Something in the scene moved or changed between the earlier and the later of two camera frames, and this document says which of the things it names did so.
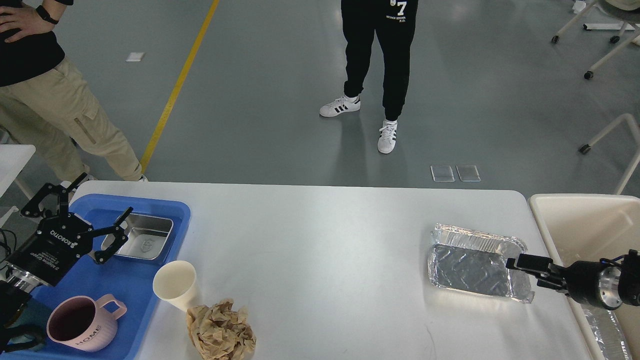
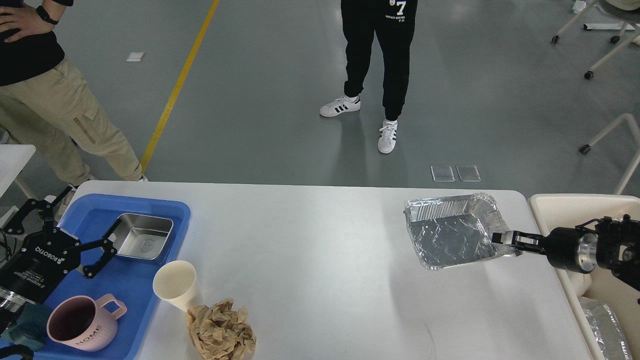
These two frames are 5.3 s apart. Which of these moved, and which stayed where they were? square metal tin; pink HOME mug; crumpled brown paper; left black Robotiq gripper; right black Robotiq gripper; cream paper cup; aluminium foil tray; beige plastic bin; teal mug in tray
Moved: right black Robotiq gripper; aluminium foil tray; left black Robotiq gripper
Stayed: beige plastic bin; teal mug in tray; crumpled brown paper; pink HOME mug; cream paper cup; square metal tin
